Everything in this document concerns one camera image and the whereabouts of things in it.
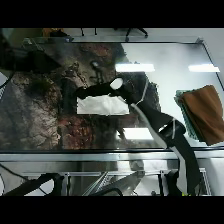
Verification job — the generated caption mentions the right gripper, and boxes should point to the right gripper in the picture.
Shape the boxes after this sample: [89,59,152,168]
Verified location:
[75,81,116,100]

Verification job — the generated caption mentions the white garment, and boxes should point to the white garment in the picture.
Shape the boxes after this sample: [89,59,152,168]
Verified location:
[76,95,131,116]

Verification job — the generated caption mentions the black office chair base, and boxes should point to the black office chair base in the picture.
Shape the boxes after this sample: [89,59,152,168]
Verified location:
[125,27,149,38]

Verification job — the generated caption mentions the brown garment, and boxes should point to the brown garment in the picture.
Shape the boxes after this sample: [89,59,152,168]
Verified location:
[180,84,224,147]

